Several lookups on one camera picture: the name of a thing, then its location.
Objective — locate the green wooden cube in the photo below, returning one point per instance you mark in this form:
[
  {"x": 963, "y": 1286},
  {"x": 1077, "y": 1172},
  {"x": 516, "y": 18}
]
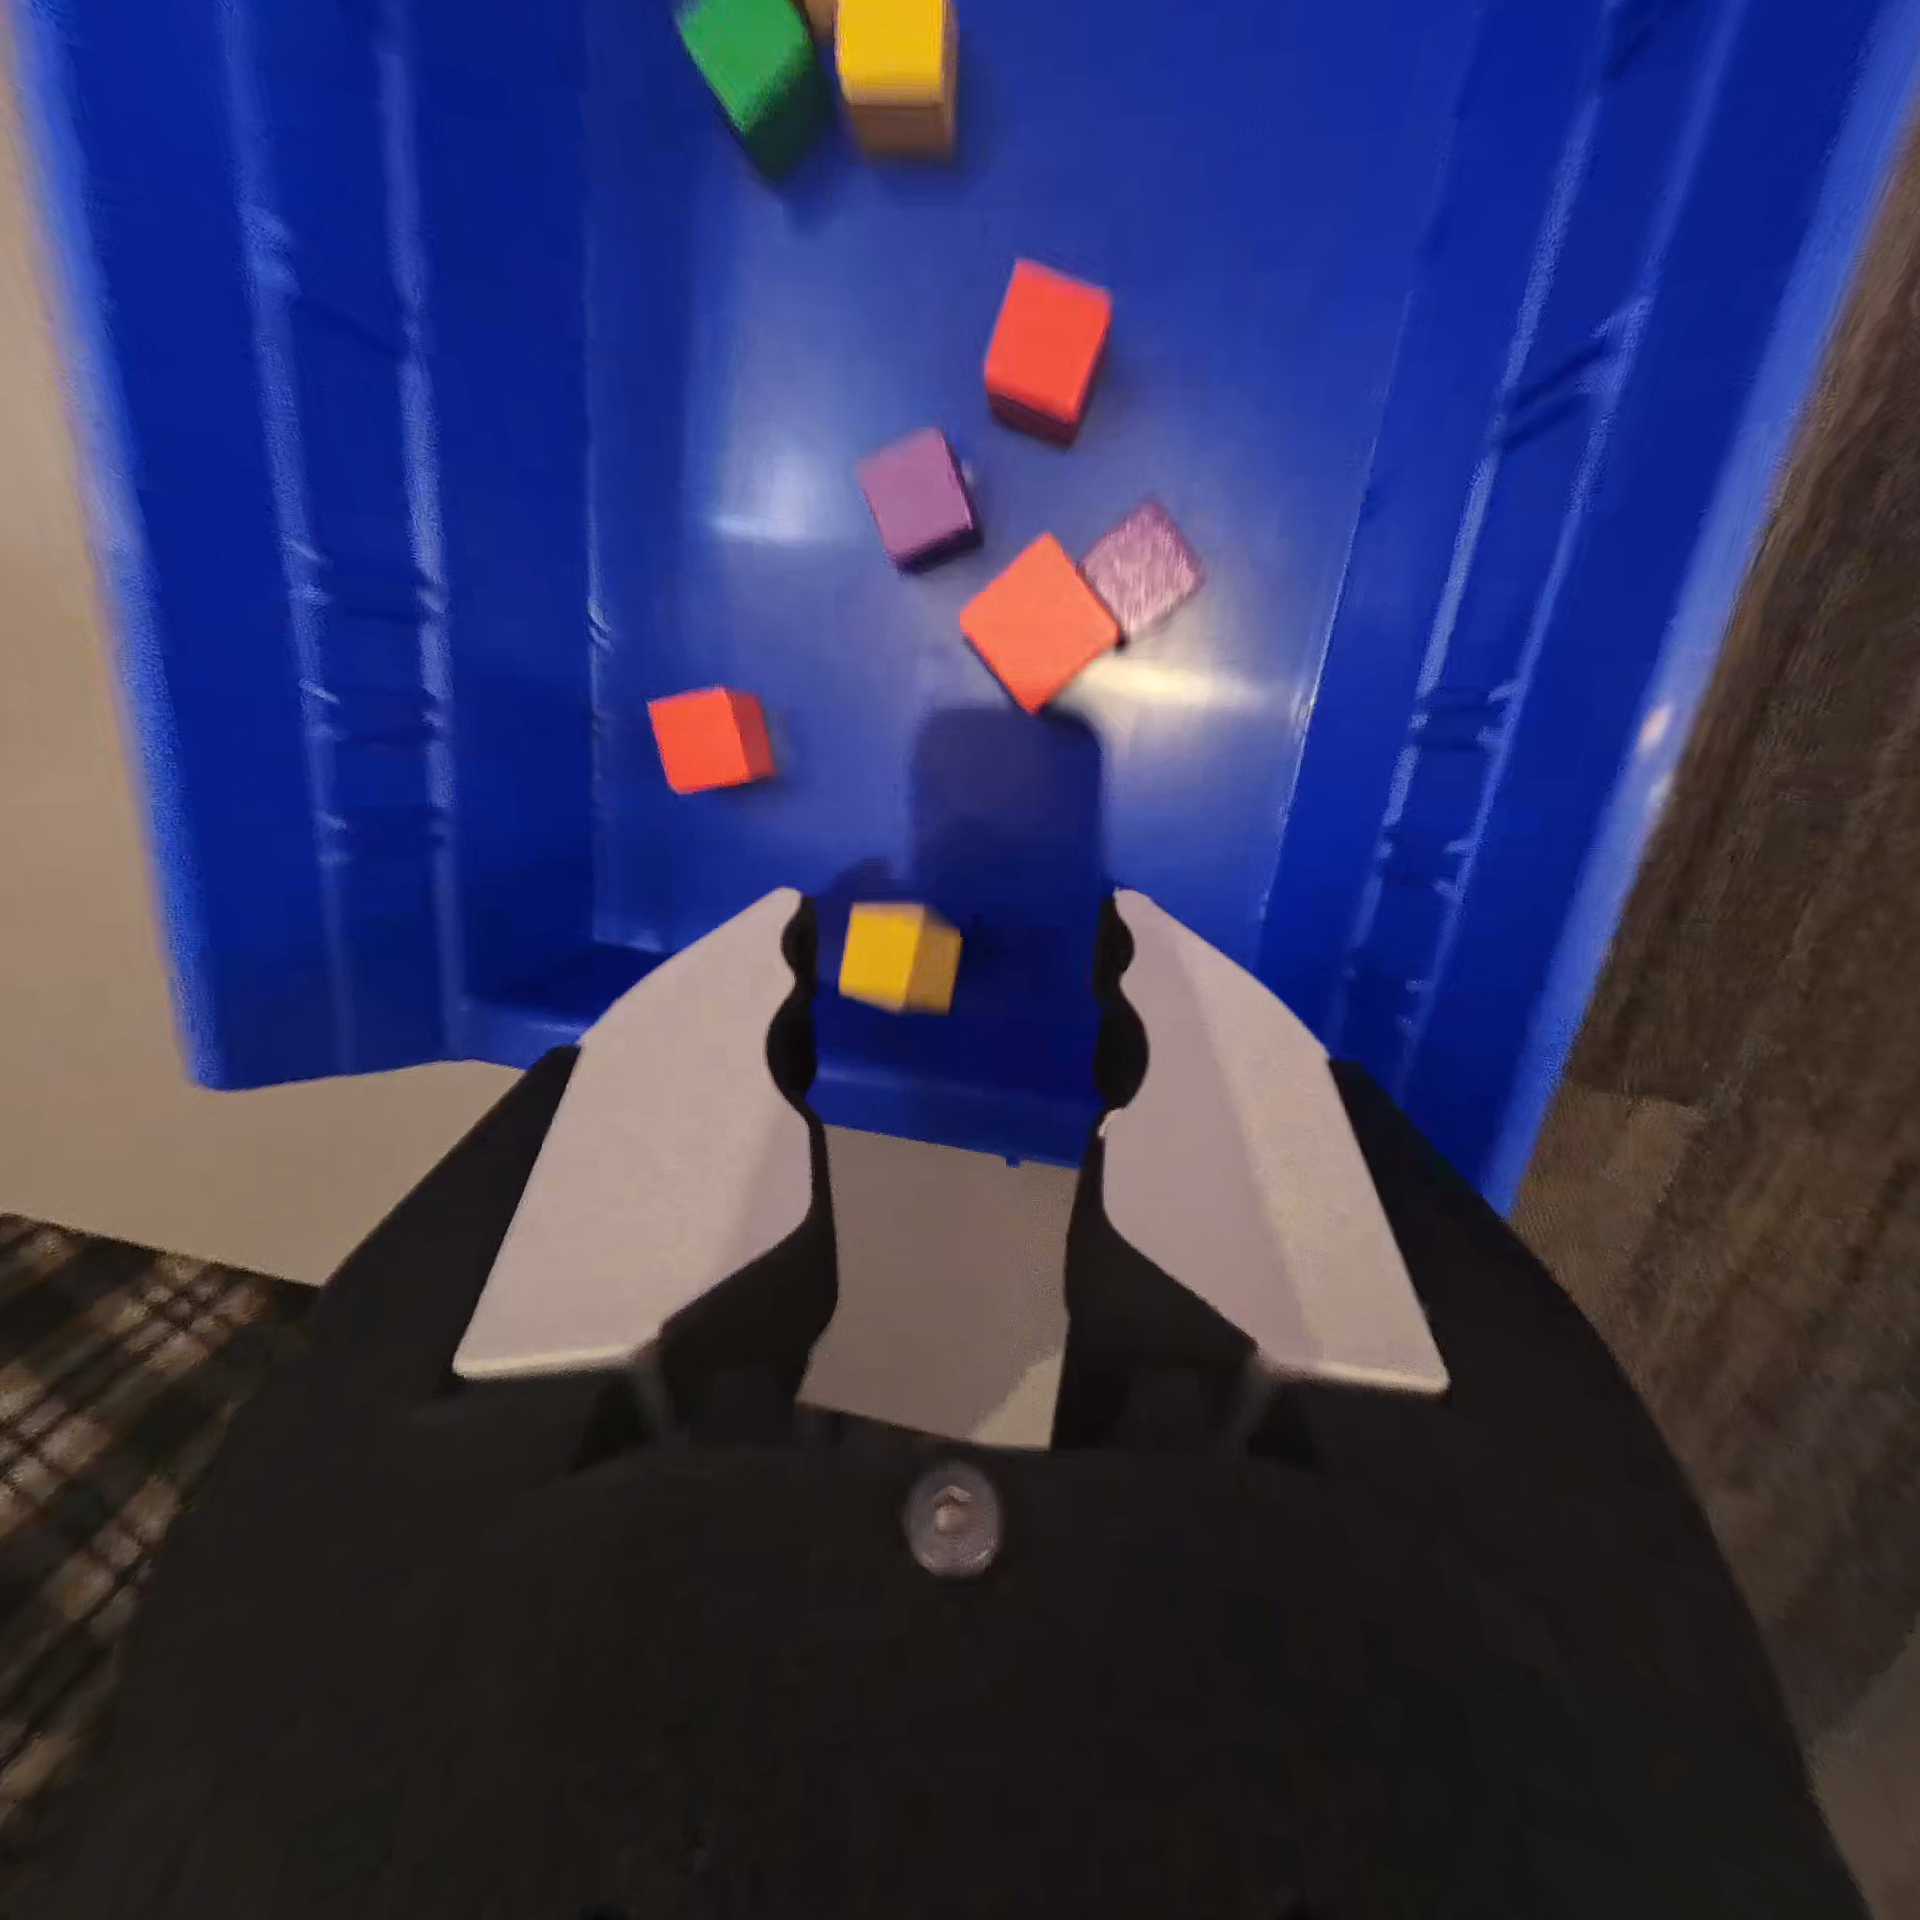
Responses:
[{"x": 754, "y": 68}]

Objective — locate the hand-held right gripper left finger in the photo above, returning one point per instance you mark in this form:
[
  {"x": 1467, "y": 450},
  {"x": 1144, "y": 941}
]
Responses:
[{"x": 647, "y": 1165}]

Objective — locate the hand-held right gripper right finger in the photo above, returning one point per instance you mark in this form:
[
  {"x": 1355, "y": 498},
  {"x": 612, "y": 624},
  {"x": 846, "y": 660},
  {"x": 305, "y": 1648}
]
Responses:
[{"x": 1261, "y": 1184}]

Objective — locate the yellow wooden cube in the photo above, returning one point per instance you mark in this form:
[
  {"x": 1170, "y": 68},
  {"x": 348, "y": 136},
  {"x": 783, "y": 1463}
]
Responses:
[
  {"x": 895, "y": 953},
  {"x": 895, "y": 65}
]

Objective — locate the blue plastic container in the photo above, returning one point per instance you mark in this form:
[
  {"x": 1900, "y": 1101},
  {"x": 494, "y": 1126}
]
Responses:
[{"x": 380, "y": 600}]

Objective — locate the red wooden cube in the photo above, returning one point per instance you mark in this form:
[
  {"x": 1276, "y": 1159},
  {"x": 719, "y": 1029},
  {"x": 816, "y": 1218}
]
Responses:
[
  {"x": 700, "y": 737},
  {"x": 1034, "y": 619},
  {"x": 1039, "y": 336}
]

